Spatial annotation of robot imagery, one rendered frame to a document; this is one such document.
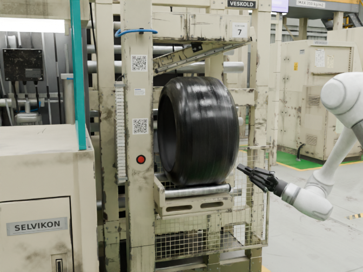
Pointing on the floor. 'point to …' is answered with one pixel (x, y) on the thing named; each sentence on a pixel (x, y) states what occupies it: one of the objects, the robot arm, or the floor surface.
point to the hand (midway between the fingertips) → (244, 169)
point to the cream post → (126, 48)
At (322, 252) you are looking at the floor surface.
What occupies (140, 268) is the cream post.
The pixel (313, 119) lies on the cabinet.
